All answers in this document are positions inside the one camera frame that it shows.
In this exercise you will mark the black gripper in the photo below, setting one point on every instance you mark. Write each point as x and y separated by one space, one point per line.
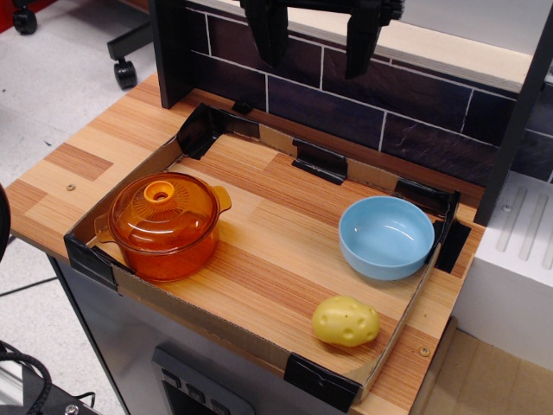
268 21

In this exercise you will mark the light blue bowl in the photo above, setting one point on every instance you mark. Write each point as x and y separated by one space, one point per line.
385 238

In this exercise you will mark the cardboard fence with black tape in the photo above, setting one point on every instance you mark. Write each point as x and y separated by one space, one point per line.
245 318

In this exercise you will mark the black upright post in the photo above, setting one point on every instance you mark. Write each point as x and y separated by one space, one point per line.
514 132
175 70

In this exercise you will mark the orange glass pot lid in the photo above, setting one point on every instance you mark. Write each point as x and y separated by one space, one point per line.
163 213

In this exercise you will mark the orange glass pot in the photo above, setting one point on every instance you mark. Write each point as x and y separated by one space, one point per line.
171 266

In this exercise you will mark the yellow plastic potato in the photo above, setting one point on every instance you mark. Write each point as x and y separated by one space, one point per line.
345 321

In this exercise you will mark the black upright post left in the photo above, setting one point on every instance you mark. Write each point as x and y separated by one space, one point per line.
175 70

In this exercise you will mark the black control panel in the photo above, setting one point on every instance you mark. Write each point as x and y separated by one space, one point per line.
188 391

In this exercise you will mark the black office chair base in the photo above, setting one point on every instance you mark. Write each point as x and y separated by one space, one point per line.
25 23

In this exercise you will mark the white ribbed sink unit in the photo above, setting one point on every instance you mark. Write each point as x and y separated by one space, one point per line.
506 300

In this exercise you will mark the black upright post right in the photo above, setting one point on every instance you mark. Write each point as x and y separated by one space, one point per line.
514 132

